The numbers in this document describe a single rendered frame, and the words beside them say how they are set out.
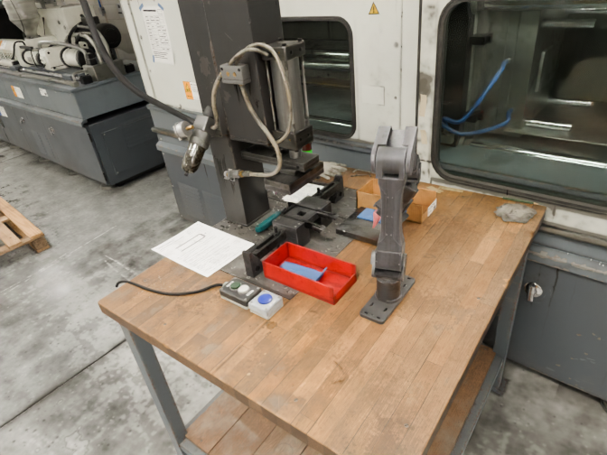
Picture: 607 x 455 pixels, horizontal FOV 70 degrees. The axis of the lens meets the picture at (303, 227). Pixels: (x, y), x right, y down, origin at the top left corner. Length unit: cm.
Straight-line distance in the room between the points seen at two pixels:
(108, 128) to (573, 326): 379
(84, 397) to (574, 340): 219
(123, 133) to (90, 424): 278
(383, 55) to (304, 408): 133
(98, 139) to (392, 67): 308
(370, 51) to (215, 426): 157
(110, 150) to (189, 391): 269
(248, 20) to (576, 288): 145
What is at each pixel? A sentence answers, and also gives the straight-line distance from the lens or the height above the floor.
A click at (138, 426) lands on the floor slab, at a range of 227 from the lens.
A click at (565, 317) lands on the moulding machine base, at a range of 198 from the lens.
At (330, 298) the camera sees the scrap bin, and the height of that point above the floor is 92.
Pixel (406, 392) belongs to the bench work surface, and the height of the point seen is 90.
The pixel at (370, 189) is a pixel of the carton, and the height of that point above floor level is 93.
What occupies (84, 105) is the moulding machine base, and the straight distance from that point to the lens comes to 427.
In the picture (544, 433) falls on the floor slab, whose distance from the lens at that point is 215.
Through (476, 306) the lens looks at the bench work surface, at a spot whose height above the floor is 90.
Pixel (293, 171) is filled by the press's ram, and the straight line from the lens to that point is 133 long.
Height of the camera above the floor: 170
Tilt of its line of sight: 32 degrees down
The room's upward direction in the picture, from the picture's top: 7 degrees counter-clockwise
